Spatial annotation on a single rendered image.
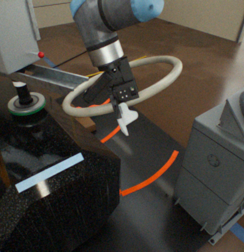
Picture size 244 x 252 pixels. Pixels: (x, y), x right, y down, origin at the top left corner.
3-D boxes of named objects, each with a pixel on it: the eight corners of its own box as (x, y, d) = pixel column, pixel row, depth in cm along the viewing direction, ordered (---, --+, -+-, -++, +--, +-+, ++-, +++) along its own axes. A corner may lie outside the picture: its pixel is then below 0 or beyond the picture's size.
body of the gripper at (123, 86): (140, 100, 60) (126, 58, 54) (111, 109, 61) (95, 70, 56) (139, 90, 66) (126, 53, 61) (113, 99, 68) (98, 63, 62)
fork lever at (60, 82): (-25, 72, 120) (-29, 64, 116) (4, 60, 133) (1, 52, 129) (68, 102, 93) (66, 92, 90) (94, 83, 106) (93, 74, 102)
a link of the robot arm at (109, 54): (84, 54, 53) (90, 47, 62) (91, 72, 55) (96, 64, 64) (118, 42, 52) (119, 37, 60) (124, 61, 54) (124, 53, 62)
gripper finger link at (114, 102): (121, 117, 58) (112, 87, 59) (115, 118, 58) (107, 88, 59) (124, 119, 62) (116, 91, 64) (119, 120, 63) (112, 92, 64)
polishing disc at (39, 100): (48, 107, 126) (47, 106, 125) (10, 117, 119) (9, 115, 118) (41, 90, 140) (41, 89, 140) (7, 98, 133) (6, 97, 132)
